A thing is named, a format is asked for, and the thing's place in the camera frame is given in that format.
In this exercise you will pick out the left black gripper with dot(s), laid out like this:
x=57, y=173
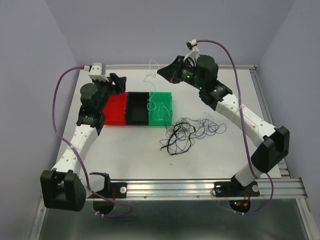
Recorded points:
x=120, y=83

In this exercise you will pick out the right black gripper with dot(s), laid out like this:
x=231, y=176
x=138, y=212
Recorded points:
x=169, y=72

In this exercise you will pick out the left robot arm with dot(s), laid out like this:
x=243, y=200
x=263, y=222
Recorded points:
x=66, y=186

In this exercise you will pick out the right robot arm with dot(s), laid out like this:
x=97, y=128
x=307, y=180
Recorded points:
x=222, y=100

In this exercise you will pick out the red plastic bin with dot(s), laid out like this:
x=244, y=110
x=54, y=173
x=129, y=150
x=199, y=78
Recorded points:
x=115, y=110

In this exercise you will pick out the green plastic bin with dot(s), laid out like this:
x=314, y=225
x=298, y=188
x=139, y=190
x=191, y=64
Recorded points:
x=160, y=109

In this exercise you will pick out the black plastic bin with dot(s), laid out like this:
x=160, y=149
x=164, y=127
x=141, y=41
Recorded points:
x=137, y=113

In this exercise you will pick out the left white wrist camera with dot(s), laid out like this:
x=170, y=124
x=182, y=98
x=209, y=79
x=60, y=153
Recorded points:
x=96, y=71

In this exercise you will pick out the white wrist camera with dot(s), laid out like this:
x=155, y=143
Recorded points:
x=192, y=46
x=96, y=71

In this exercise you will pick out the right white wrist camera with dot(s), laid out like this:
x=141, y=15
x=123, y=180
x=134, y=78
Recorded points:
x=192, y=46

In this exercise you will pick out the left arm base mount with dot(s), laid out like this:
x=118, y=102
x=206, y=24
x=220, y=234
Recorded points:
x=109, y=189

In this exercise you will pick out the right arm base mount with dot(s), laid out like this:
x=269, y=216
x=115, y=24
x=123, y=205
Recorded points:
x=233, y=189

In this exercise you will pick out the aluminium right side rail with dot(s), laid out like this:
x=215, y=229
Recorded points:
x=265, y=105

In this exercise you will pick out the aluminium front rail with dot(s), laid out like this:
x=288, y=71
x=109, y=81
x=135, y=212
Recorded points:
x=187, y=190

